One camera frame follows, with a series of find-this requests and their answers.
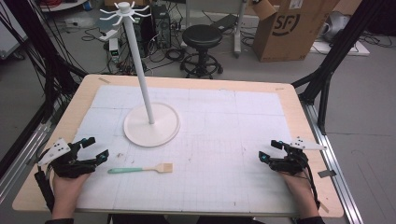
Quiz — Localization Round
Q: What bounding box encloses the aluminium rail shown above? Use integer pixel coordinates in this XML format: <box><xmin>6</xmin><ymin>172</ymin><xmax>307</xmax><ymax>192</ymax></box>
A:
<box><xmin>300</xmin><ymin>100</ymin><xmax>364</xmax><ymax>224</ymax></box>
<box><xmin>0</xmin><ymin>119</ymin><xmax>54</xmax><ymax>204</ymax></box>

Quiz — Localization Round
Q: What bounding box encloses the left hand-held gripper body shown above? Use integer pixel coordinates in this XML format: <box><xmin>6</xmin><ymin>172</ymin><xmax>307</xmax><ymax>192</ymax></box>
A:
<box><xmin>36</xmin><ymin>138</ymin><xmax>98</xmax><ymax>179</ymax></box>

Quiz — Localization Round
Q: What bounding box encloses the white power supply box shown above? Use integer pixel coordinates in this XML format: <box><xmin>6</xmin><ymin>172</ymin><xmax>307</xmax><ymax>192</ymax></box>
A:
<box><xmin>108</xmin><ymin>37</ymin><xmax>121</xmax><ymax>63</ymax></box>

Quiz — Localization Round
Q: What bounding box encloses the black metal frame stand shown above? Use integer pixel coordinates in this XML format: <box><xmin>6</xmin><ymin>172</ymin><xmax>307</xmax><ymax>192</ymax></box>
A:
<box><xmin>290</xmin><ymin>0</ymin><xmax>389</xmax><ymax>135</ymax></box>
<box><xmin>0</xmin><ymin>0</ymin><xmax>90</xmax><ymax>175</ymax></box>

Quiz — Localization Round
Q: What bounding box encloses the white metal pole stand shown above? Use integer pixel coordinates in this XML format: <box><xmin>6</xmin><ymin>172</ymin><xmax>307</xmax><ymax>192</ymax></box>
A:
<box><xmin>232</xmin><ymin>0</ymin><xmax>251</xmax><ymax>59</ymax></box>

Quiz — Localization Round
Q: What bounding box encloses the black round stool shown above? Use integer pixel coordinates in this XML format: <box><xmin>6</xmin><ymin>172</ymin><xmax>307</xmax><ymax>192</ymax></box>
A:
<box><xmin>179</xmin><ymin>23</ymin><xmax>225</xmax><ymax>80</ymax></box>

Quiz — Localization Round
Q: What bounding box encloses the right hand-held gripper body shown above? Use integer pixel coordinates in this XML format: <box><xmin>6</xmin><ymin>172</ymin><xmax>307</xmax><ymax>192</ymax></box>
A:
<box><xmin>268</xmin><ymin>136</ymin><xmax>328</xmax><ymax>175</ymax></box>

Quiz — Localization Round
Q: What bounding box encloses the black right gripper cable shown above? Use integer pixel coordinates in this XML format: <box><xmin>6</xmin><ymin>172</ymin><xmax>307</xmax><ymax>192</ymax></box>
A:
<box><xmin>303</xmin><ymin>161</ymin><xmax>322</xmax><ymax>210</ymax></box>

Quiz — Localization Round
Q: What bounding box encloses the person's left hand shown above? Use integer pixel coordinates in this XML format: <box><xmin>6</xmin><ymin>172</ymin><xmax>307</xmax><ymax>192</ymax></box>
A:
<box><xmin>51</xmin><ymin>172</ymin><xmax>92</xmax><ymax>203</ymax></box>

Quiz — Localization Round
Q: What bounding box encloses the brown cardboard box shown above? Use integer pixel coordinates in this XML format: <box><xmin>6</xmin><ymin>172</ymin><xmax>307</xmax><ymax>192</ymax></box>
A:
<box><xmin>250</xmin><ymin>0</ymin><xmax>341</xmax><ymax>63</ymax></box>

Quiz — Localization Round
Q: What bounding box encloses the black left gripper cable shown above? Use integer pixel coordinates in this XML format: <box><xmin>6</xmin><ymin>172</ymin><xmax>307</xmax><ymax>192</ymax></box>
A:
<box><xmin>33</xmin><ymin>166</ymin><xmax>56</xmax><ymax>213</ymax></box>

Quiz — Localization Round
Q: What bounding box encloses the white hook stand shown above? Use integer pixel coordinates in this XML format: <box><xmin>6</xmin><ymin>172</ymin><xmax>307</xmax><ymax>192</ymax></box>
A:
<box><xmin>99</xmin><ymin>0</ymin><xmax>182</xmax><ymax>149</ymax></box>

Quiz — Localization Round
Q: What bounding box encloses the person's right hand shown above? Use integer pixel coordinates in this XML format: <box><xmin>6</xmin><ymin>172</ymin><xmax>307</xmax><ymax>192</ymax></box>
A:
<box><xmin>279</xmin><ymin>169</ymin><xmax>313</xmax><ymax>201</ymax></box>

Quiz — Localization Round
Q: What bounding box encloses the grey tape strip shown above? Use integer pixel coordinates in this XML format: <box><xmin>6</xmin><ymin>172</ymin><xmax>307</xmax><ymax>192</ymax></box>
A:
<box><xmin>317</xmin><ymin>169</ymin><xmax>338</xmax><ymax>179</ymax></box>

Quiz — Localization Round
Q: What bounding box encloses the white grid mat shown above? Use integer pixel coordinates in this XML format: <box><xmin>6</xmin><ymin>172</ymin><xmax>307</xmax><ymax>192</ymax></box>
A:
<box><xmin>74</xmin><ymin>84</ymin><xmax>301</xmax><ymax>217</ymax></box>

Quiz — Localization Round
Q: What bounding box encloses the silver kettle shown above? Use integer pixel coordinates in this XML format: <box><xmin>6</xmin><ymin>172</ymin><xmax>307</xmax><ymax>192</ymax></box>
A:
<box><xmin>320</xmin><ymin>10</ymin><xmax>352</xmax><ymax>43</ymax></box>

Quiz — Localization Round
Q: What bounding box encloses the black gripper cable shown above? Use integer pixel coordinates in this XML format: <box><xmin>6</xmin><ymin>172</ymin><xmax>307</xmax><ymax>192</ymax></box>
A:
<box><xmin>303</xmin><ymin>161</ymin><xmax>322</xmax><ymax>210</ymax></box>
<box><xmin>33</xmin><ymin>166</ymin><xmax>56</xmax><ymax>213</ymax></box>

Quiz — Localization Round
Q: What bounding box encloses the black computer tower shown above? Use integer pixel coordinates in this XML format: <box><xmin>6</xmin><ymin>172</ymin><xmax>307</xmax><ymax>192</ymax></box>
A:
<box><xmin>150</xmin><ymin>4</ymin><xmax>173</xmax><ymax>49</ymax></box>

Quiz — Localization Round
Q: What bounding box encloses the green-handled spatula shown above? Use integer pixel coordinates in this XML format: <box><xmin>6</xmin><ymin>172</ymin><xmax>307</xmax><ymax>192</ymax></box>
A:
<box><xmin>106</xmin><ymin>162</ymin><xmax>174</xmax><ymax>175</ymax></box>

